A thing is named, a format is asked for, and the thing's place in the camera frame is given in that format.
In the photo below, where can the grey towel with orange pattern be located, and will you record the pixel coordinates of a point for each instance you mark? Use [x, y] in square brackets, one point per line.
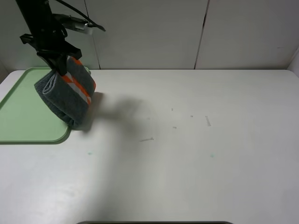
[68, 96]

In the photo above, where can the light green plastic tray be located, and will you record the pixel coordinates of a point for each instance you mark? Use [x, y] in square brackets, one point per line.
[25, 118]

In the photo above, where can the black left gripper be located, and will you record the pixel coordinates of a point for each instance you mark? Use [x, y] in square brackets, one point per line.
[47, 35]

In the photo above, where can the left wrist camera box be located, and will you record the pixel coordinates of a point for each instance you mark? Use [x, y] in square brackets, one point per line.
[75, 24]

